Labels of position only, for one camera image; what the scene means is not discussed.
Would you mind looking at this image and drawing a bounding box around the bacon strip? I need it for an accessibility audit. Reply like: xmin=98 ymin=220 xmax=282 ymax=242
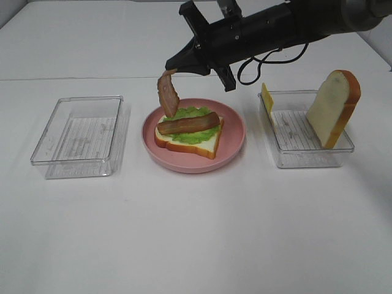
xmin=157 ymin=69 xmax=179 ymax=118
xmin=157 ymin=111 xmax=221 ymax=135

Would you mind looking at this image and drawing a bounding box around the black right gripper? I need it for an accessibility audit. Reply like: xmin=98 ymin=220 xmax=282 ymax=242
xmin=165 ymin=1 xmax=294 ymax=92

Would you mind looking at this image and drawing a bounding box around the right clear plastic container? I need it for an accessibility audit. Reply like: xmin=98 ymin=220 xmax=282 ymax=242
xmin=258 ymin=90 xmax=355 ymax=168

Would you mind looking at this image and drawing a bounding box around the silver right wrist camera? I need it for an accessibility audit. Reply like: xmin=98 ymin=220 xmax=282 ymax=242
xmin=217 ymin=0 xmax=242 ymax=18

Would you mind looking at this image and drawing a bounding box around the left clear plastic container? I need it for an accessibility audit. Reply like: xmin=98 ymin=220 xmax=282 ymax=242
xmin=30 ymin=96 xmax=126 ymax=179

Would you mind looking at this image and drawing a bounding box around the clear plastic container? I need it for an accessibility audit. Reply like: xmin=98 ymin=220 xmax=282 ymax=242
xmin=30 ymin=96 xmax=126 ymax=179
xmin=258 ymin=90 xmax=355 ymax=168

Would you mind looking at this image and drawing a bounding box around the yellow cheese slice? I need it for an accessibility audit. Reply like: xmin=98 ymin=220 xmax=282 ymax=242
xmin=261 ymin=83 xmax=274 ymax=124

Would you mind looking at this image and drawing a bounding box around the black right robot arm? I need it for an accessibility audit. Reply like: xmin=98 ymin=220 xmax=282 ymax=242
xmin=165 ymin=0 xmax=391 ymax=91

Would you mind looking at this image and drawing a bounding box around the bread slice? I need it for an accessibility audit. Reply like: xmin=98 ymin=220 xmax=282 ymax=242
xmin=306 ymin=70 xmax=361 ymax=149
xmin=154 ymin=116 xmax=224 ymax=159

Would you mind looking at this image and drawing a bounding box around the pink round plate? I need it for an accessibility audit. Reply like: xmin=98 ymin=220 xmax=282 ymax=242
xmin=141 ymin=97 xmax=247 ymax=175

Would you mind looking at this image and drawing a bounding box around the green lettuce leaf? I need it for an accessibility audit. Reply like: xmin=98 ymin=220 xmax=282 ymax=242
xmin=159 ymin=106 xmax=221 ymax=145

